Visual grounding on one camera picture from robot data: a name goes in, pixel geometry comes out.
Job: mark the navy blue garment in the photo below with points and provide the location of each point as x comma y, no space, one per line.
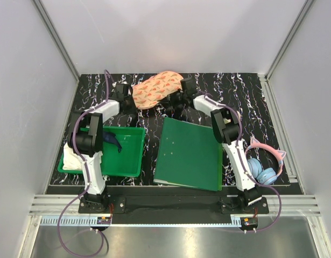
110,138

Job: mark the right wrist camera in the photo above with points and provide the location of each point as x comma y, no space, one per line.
189,86

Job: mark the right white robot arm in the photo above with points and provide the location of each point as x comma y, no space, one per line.
227,129

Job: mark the white cloth garment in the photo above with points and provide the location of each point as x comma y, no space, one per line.
73,161

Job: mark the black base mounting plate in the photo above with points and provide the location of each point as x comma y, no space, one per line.
221,204

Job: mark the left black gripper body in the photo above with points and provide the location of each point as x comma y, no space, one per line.
130,106

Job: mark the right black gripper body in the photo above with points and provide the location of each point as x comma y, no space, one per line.
176,99

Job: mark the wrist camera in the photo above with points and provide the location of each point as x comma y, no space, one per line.
121,91
189,86

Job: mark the green plastic bin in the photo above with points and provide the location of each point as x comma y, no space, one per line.
127,163

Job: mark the green ring binder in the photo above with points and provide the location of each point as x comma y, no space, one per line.
189,156

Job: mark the blue pink cat headphones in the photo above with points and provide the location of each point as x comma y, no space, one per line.
265,176

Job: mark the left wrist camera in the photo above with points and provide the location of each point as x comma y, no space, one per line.
121,91

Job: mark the pink mesh laundry bag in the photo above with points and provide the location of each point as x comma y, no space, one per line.
149,93

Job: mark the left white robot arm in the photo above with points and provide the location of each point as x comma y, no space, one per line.
86,140

